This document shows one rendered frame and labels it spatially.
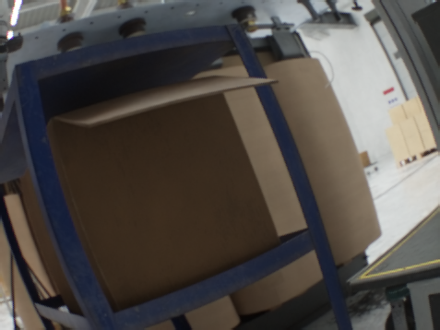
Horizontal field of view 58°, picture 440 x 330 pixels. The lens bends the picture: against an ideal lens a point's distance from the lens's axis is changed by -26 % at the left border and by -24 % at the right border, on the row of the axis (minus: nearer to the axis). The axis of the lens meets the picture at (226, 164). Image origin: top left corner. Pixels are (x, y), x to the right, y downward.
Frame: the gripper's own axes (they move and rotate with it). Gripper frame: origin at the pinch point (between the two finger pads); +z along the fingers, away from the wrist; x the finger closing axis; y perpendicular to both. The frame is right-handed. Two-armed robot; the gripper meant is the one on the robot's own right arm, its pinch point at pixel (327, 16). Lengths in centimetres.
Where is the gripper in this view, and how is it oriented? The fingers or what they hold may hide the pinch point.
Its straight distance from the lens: 164.3
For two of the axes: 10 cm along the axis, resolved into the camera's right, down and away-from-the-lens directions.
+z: 3.6, 9.3, -0.7
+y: 4.9, -2.5, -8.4
